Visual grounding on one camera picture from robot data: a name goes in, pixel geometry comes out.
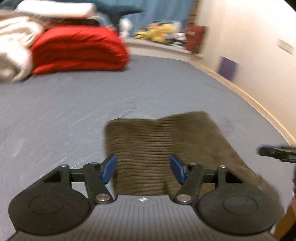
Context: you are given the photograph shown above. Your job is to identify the red folded quilt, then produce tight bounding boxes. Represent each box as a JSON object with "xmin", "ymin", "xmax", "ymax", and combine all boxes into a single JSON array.
[{"xmin": 31, "ymin": 26, "xmax": 129, "ymax": 75}]

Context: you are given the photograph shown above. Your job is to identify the olive green corduroy pants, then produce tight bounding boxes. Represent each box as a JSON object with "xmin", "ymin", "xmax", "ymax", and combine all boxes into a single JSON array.
[{"xmin": 105, "ymin": 111, "xmax": 284, "ymax": 217}]

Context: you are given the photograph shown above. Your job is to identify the blue plush shark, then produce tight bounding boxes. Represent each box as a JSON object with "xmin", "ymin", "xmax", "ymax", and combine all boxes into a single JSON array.
[{"xmin": 1, "ymin": 0, "xmax": 144, "ymax": 26}]

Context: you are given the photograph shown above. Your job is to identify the blue curtain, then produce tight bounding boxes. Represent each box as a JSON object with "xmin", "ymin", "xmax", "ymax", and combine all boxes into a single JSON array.
[{"xmin": 123, "ymin": 0, "xmax": 193, "ymax": 36}]

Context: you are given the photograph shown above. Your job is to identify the wooden bed frame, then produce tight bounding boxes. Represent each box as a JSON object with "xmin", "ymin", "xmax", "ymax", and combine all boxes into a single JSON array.
[{"xmin": 188, "ymin": 60, "xmax": 295, "ymax": 146}]

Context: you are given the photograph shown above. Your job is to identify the yellow plush toy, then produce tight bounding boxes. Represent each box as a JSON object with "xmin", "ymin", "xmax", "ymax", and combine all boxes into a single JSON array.
[{"xmin": 133, "ymin": 23, "xmax": 176, "ymax": 44}]

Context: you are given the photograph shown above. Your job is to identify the white wall switch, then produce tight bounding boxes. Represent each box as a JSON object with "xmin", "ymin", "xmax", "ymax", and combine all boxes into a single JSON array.
[{"xmin": 277, "ymin": 39, "xmax": 295, "ymax": 55}]

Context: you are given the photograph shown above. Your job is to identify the dark red cushion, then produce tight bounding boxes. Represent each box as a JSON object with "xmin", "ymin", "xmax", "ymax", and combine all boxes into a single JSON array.
[{"xmin": 184, "ymin": 24, "xmax": 206, "ymax": 53}]

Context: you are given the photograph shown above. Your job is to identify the white folded blanket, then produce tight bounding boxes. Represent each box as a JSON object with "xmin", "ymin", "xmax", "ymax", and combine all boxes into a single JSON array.
[{"xmin": 1, "ymin": 11, "xmax": 45, "ymax": 82}]

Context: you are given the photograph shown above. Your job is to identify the white plush toy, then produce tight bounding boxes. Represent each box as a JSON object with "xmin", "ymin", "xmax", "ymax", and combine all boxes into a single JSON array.
[{"xmin": 119, "ymin": 18, "xmax": 133, "ymax": 39}]

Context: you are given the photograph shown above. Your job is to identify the white folded pillow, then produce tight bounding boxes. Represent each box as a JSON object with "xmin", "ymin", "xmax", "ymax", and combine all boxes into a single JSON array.
[{"xmin": 16, "ymin": 1, "xmax": 97, "ymax": 19}]

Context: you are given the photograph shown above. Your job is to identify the blue quilted mattress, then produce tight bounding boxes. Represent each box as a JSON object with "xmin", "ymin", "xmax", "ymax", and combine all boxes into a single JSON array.
[{"xmin": 1, "ymin": 55, "xmax": 294, "ymax": 240}]

